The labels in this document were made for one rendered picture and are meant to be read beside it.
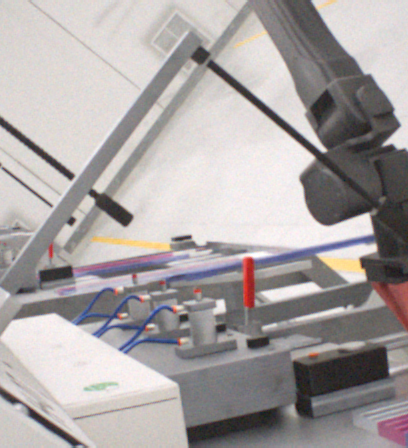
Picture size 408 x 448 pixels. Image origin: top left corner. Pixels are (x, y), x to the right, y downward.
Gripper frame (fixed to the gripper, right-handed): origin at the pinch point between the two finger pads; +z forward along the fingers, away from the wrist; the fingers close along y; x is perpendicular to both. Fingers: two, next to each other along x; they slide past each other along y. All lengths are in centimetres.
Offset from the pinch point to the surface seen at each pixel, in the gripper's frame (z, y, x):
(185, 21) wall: -133, -757, 257
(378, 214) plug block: -15.4, 12.4, -8.8
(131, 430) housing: -8.6, 29.4, -39.0
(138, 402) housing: -10.3, 29.4, -38.0
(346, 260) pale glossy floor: 34, -246, 112
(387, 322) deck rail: 2.7, -19.1, 6.1
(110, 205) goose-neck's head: -21.0, -14.2, -26.3
